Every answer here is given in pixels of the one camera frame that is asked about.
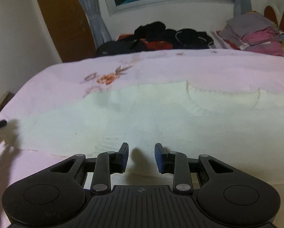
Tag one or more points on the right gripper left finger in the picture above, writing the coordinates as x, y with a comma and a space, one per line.
108, 163

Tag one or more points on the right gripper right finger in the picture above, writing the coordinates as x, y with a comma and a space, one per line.
175, 163

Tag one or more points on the white knitted garment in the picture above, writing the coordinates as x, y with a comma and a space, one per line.
244, 130

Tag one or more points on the pile of black clothes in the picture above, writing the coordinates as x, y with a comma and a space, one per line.
155, 37

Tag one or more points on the stack of folded clothes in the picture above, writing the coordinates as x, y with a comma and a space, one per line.
254, 33

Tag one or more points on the brown wooden door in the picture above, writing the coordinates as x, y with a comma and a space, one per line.
69, 29

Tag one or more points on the left grey curtain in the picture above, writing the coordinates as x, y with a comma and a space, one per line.
98, 28

